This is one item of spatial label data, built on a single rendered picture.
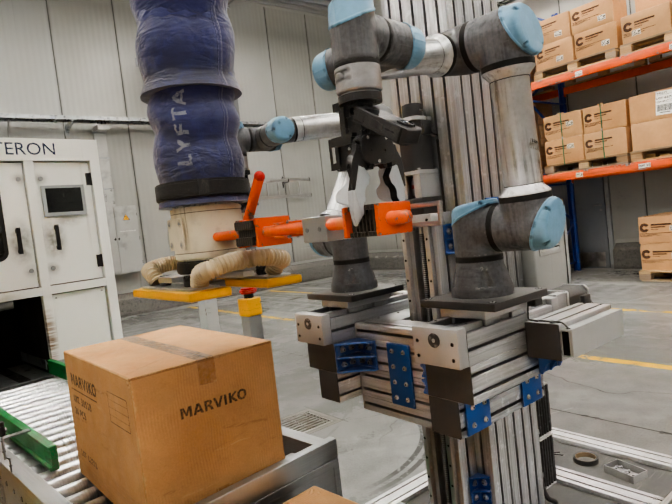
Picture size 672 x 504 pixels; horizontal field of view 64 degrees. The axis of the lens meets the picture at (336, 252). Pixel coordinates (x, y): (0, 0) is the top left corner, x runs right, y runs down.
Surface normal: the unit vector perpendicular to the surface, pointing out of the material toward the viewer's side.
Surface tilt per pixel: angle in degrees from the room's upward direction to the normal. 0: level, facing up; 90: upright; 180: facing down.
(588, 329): 90
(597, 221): 90
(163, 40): 91
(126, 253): 90
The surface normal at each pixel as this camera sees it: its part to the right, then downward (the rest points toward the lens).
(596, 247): -0.77, 0.12
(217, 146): 0.45, -0.28
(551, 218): 0.70, 0.09
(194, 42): 0.42, 0.06
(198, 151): 0.08, -0.22
